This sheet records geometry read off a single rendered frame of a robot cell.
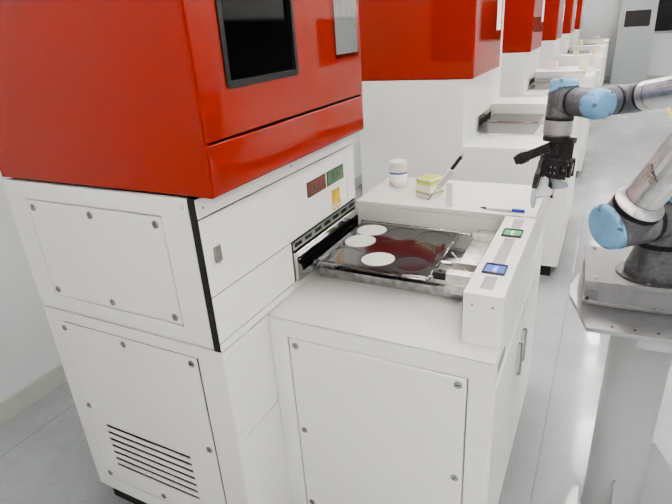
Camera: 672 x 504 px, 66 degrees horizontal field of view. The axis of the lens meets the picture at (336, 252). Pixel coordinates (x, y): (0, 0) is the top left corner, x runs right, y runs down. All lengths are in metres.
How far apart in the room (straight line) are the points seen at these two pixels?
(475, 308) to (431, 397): 0.26
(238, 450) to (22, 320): 1.52
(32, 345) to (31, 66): 1.66
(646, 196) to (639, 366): 0.53
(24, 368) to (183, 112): 1.95
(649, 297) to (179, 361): 1.24
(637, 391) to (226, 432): 1.15
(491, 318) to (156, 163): 0.84
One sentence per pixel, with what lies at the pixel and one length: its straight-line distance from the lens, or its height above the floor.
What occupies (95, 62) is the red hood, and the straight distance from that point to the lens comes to 1.29.
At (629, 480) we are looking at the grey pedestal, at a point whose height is 0.22.
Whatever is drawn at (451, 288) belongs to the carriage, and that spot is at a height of 0.87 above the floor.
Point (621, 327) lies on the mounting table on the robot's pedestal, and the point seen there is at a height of 0.82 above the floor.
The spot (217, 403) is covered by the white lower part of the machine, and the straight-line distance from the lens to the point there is 1.47.
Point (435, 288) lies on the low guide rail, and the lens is 1.51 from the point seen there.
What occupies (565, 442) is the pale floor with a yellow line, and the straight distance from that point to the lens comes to 2.34.
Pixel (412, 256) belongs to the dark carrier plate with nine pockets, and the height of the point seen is 0.90.
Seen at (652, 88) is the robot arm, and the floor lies 1.36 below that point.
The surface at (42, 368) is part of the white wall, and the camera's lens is 2.91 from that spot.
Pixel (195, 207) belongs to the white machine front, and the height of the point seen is 1.20.
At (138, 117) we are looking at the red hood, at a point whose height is 1.39.
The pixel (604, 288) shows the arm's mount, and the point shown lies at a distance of 1.54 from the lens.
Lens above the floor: 1.54
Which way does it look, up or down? 23 degrees down
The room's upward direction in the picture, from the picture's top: 4 degrees counter-clockwise
